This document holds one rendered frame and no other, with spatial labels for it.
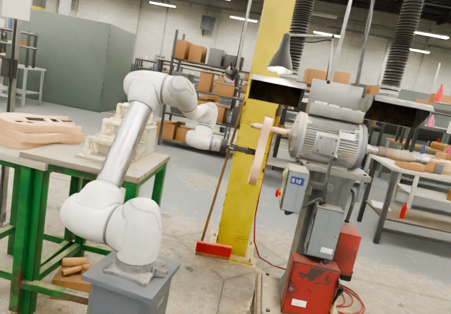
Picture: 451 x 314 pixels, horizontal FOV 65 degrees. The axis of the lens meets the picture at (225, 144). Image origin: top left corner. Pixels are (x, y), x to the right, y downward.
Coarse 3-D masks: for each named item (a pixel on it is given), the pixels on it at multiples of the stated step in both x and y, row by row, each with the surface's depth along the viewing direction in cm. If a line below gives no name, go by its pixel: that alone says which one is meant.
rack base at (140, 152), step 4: (112, 136) 206; (140, 140) 210; (92, 144) 198; (100, 144) 198; (140, 144) 200; (144, 144) 206; (100, 148) 198; (104, 148) 198; (108, 148) 197; (136, 148) 195; (140, 148) 201; (144, 148) 208; (104, 152) 198; (136, 152) 196; (140, 152) 203; (144, 152) 209; (136, 156) 198; (140, 156) 204; (144, 156) 211; (136, 160) 199
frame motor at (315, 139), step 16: (304, 128) 183; (320, 128) 184; (336, 128) 183; (352, 128) 185; (304, 144) 184; (320, 144) 181; (336, 144) 180; (352, 144) 181; (304, 160) 189; (320, 160) 190; (336, 160) 187; (352, 160) 185
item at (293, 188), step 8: (288, 168) 169; (296, 168) 169; (304, 168) 172; (288, 176) 164; (296, 176) 164; (304, 176) 163; (288, 184) 165; (296, 184) 164; (304, 184) 164; (288, 192) 165; (296, 192) 165; (304, 192) 164; (280, 200) 172; (288, 200) 166; (296, 200) 165; (312, 200) 182; (320, 200) 182; (280, 208) 168; (288, 208) 166; (296, 208) 166
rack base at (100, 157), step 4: (100, 152) 197; (76, 156) 185; (80, 156) 184; (84, 156) 184; (88, 156) 185; (92, 156) 186; (96, 156) 188; (100, 156) 189; (104, 156) 191; (96, 160) 183; (100, 160) 183; (104, 160) 183; (132, 160) 194
